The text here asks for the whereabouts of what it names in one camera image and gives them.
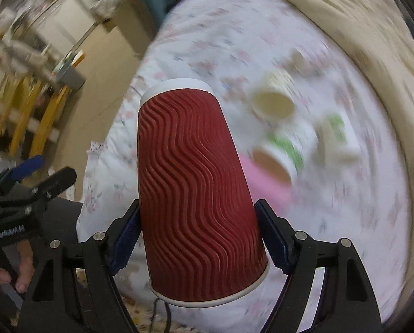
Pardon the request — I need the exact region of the white floral bed sheet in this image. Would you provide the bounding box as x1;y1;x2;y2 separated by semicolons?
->
76;0;412;319

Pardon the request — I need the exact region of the pink paper cup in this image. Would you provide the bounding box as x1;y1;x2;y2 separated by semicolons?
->
238;154;292;216

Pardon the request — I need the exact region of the cream paper cup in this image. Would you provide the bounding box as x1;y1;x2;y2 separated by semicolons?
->
250;69;295;122

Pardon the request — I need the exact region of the white green paper cup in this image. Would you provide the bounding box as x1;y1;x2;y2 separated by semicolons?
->
252;120;318;184

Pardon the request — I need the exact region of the white green cup right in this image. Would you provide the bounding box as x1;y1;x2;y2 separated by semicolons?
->
314;110;362;168

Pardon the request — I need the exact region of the person's left hand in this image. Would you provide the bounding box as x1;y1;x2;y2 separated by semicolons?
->
0;239;35;297

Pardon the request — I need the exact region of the black cable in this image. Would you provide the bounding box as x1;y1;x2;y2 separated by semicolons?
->
149;297;173;333

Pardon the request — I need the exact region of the cream yellow blanket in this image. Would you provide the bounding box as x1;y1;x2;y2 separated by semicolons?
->
251;0;414;320

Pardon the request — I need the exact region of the red ribbed paper cup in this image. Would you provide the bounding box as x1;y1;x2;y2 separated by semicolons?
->
137;78;269;308

